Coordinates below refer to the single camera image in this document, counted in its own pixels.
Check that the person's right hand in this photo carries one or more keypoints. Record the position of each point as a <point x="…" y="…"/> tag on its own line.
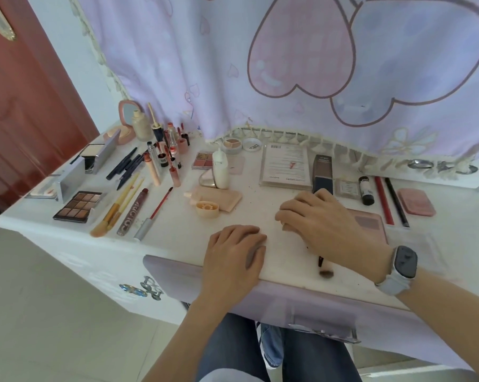
<point x="335" y="230"/>

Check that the person's left hand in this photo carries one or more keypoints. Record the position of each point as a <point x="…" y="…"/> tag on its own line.
<point x="233" y="266"/>

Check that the pink four-pan eyeshadow palette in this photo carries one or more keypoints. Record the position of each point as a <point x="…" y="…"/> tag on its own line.
<point x="368" y="224"/>

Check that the small clear square compact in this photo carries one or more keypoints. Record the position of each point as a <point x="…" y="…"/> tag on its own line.
<point x="347" y="188"/>

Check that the wooden drawer lilac front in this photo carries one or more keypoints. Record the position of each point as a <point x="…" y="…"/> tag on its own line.
<point x="263" y="302"/>

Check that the small brown bottle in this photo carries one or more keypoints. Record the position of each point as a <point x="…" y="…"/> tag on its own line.
<point x="366" y="192"/>

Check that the dark foundation box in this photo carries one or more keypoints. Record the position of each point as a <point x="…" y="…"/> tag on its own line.
<point x="323" y="171"/>

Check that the peach foundation tube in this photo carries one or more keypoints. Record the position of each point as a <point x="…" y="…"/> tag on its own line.
<point x="206" y="210"/>

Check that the paper instruction sheet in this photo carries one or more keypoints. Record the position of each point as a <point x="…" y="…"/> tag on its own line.
<point x="285" y="167"/>

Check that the clear eyeshadow compact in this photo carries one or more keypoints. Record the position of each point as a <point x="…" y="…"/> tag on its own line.
<point x="418" y="250"/>

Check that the gold clear compact cap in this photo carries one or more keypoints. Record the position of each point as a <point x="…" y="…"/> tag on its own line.
<point x="207" y="179"/>

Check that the white oval compact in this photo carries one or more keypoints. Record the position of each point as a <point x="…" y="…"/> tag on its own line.
<point x="220" y="173"/>

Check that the brown lip gloss wand cap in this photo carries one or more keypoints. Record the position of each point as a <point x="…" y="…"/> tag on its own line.
<point x="175" y="176"/>

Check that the small red blush palette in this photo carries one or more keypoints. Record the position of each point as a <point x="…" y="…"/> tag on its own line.
<point x="201" y="161"/>

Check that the round white compact lid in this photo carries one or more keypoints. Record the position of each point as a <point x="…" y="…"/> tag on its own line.
<point x="252" y="145"/>

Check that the round white powder compact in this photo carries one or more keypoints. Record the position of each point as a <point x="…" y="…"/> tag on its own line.
<point x="231" y="145"/>

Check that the small black white bottle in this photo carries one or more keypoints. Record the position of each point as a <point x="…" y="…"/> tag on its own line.
<point x="173" y="151"/>

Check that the pink lipstick cap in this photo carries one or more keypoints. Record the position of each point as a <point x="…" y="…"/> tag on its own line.
<point x="182" y="147"/>

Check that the dark lip glaze wand cap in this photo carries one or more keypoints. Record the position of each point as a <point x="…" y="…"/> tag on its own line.
<point x="185" y="140"/>

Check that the silver pink lipstick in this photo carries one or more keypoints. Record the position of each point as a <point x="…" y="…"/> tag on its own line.
<point x="172" y="141"/>

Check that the black eyeliner pencils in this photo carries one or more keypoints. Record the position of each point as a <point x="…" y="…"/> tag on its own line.
<point x="122" y="163"/>

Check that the small peach lip glaze tube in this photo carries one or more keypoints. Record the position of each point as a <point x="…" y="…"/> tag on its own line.
<point x="170" y="128"/>

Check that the black foundation bottle cap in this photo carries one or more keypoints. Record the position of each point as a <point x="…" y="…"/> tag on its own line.
<point x="158" y="133"/>

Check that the beige foundation bottle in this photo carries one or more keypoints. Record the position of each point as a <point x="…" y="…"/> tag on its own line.
<point x="142" y="129"/>

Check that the orange brown eyeshadow palette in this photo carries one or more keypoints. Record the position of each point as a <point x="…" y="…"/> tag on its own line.
<point x="78" y="206"/>

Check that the dark grey palette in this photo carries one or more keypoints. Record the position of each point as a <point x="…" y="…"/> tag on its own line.
<point x="104" y="153"/>

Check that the pink cushion compact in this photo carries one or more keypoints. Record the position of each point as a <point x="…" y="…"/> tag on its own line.
<point x="122" y="133"/>

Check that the silver square palette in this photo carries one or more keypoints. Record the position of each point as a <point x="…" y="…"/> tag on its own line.
<point x="70" y="182"/>

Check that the person's right forearm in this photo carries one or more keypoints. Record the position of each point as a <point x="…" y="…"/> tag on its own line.
<point x="454" y="326"/>

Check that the person's left forearm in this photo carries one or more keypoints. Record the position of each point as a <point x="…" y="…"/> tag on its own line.
<point x="183" y="346"/>

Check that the person's blue jeans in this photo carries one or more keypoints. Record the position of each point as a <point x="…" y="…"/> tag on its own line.
<point x="231" y="346"/>

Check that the white table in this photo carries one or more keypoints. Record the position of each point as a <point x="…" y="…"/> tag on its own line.
<point x="263" y="212"/>

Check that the white smartwatch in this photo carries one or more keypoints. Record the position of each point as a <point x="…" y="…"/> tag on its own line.
<point x="402" y="270"/>

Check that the blue cabinet sticker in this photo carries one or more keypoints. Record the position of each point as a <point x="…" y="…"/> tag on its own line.
<point x="133" y="290"/>

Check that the lilac cartoon cloth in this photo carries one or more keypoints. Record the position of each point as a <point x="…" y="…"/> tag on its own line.
<point x="183" y="55"/>

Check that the brown wooden door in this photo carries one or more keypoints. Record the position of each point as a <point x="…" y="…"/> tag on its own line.
<point x="24" y="115"/>

